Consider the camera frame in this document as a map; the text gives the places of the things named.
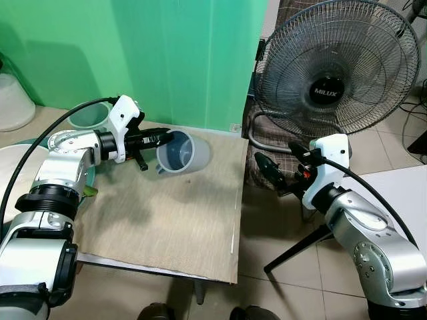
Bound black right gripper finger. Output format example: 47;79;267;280
267;175;298;197
255;153;293;187

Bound grey translucent plastic cup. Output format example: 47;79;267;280
155;130;212;175

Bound brown plaid chair cushion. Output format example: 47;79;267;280
242;100;314;195

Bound green translucent plastic cup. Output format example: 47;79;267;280
67;101;114;131

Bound black slanted furniture leg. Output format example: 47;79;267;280
264;225;334;275

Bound beige woven table mat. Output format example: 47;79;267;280
72;125;250;285

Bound green backdrop screen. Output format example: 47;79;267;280
0;0;269;132

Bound black Milux fan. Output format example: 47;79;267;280
252;0;422;136

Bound white table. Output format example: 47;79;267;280
347;165;427;251

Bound black flat floor object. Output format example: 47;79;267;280
404;130;427;165

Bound dark robot right foot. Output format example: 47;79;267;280
230;305;282;320

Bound white plastic bucket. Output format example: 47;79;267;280
0;60;36;132

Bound white cabinet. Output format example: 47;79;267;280
260;0;282;39

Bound small background stand fan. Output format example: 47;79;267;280
400;0;427;21

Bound grey metal tube frame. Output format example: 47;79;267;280
248;110;356;155

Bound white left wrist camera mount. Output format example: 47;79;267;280
107;95;145;164

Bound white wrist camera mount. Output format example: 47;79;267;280
302;133;352;211
107;95;145;164

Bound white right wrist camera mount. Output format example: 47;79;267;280
302;133;352;211

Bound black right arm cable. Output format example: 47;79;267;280
314;155;419;249

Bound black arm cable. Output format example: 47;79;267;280
0;97;119;221
314;155;419;249

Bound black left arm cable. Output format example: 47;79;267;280
0;97;119;221

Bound black floor cables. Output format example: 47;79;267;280
399;79;427;134

